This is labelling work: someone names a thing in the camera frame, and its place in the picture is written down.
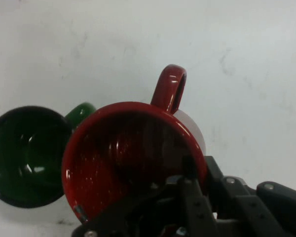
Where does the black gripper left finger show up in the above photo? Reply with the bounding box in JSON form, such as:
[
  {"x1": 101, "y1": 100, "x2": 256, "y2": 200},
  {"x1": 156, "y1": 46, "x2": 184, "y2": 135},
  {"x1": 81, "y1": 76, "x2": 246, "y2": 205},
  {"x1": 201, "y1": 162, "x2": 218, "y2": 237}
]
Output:
[{"x1": 71, "y1": 154, "x2": 220, "y2": 237}]

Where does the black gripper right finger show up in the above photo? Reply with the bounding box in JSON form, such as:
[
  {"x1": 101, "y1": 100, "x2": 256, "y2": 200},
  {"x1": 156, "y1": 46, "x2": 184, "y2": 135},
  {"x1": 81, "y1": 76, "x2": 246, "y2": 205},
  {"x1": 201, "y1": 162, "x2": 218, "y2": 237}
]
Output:
[{"x1": 204, "y1": 155, "x2": 296, "y2": 237}]

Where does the red enamel mug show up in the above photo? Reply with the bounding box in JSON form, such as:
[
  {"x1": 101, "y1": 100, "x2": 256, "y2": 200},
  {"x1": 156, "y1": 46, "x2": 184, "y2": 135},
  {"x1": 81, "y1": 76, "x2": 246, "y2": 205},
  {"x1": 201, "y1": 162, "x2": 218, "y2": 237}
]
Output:
[{"x1": 61, "y1": 64, "x2": 208, "y2": 223}]

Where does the dark green enamel mug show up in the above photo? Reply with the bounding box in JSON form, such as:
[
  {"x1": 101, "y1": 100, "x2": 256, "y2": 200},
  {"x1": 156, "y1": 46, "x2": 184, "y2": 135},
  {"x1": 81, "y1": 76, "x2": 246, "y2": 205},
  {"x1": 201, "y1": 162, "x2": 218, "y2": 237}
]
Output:
[{"x1": 0, "y1": 101, "x2": 98, "y2": 209}]

